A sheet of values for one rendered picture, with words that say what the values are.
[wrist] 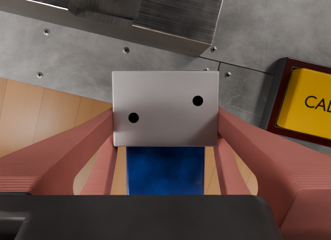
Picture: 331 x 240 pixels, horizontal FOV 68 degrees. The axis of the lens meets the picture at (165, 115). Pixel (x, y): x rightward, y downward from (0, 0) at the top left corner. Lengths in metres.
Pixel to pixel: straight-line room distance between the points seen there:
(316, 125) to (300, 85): 0.04
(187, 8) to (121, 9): 0.06
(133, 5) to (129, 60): 0.08
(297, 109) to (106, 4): 0.20
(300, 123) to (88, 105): 0.22
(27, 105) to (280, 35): 0.29
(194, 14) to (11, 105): 0.23
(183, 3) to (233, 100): 0.13
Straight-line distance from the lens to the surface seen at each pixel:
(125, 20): 0.21
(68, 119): 0.30
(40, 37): 0.31
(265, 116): 0.28
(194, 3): 0.19
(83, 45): 0.29
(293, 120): 0.27
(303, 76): 0.27
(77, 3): 0.22
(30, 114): 0.32
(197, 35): 0.19
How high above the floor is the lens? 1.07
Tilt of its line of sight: 83 degrees down
